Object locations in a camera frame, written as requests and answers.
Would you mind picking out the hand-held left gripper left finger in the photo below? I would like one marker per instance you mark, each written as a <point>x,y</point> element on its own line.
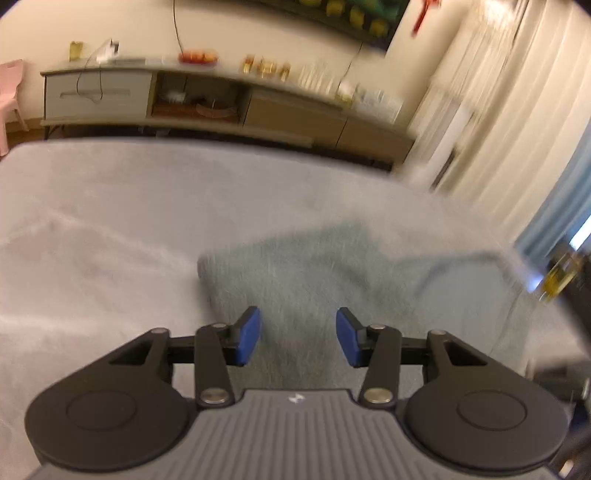
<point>249,337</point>

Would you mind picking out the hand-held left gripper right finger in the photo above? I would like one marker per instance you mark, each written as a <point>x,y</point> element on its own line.
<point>348,337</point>

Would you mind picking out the grey fleece pants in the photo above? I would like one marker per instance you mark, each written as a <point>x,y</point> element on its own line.
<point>300,277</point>

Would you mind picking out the yellow translucent object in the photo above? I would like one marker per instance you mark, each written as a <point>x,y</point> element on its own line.
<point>558,277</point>

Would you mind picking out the long low TV cabinet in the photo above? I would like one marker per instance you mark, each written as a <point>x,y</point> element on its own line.
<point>286,115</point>

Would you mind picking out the white boxes on cabinet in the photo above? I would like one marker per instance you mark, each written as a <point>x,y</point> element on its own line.
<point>371,101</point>

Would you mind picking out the light blue curtain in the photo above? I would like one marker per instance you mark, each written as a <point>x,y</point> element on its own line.
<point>558,207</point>

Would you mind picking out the clear drinking glasses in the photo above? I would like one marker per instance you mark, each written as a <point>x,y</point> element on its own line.
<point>316,78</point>

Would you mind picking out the gold ornaments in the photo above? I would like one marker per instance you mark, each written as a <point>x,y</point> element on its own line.
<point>267,68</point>

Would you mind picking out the plate of red fruit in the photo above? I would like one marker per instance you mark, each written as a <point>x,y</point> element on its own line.
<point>198,57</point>

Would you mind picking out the white curtain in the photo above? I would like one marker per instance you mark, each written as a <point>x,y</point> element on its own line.
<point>512,101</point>

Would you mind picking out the red hanging ornament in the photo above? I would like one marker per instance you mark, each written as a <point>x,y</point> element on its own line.
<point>425,14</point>

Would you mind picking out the small yellow container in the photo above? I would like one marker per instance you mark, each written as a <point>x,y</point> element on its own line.
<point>77,50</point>

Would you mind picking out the pink plastic chair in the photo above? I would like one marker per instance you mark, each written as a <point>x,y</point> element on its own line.
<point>10,97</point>

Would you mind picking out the dark framed wall painting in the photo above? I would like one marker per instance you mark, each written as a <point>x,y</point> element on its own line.
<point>355,14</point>

